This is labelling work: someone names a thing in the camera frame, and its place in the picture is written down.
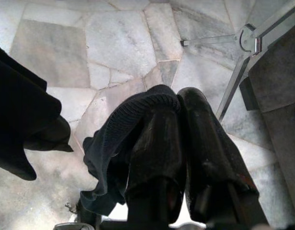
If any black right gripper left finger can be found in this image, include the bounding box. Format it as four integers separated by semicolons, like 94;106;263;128
125;109;186;226

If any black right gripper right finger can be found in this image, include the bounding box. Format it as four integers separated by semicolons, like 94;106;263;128
177;87;260;222

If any dark knitted sweater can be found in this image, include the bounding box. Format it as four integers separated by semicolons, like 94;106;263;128
79;84;181;216

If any dark grey sofa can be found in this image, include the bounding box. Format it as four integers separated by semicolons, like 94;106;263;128
239;31;295;230

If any silver metal clothes rack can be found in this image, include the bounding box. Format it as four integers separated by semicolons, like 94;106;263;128
180;0;295;120

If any black t-shirt small white print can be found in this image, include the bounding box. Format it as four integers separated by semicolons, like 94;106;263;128
0;40;74;182

